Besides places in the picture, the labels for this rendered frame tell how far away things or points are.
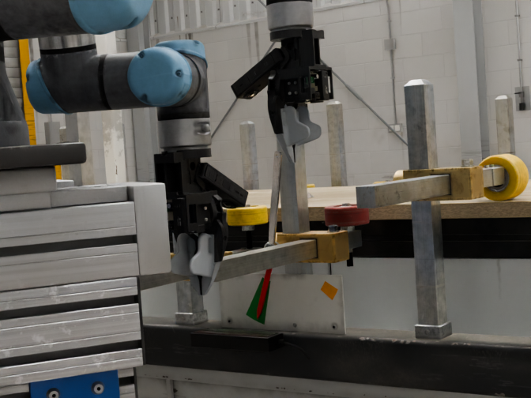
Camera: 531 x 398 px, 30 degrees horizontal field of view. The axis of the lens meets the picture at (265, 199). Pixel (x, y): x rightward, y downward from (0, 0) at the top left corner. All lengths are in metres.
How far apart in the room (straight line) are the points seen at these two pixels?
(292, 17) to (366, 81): 8.61
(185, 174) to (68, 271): 0.46
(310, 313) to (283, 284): 0.07
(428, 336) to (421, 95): 0.38
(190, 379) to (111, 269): 0.97
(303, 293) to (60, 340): 0.79
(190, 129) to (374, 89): 8.78
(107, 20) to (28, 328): 0.30
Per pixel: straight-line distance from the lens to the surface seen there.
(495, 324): 1.80
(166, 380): 1.97
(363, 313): 1.92
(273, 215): 1.68
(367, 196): 1.34
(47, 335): 0.98
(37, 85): 1.35
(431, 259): 1.59
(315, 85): 1.61
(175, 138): 1.39
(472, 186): 1.55
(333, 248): 1.66
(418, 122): 1.58
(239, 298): 1.79
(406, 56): 9.96
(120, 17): 0.95
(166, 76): 1.28
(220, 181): 1.45
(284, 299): 1.73
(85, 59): 1.34
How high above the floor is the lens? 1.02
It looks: 3 degrees down
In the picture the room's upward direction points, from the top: 4 degrees counter-clockwise
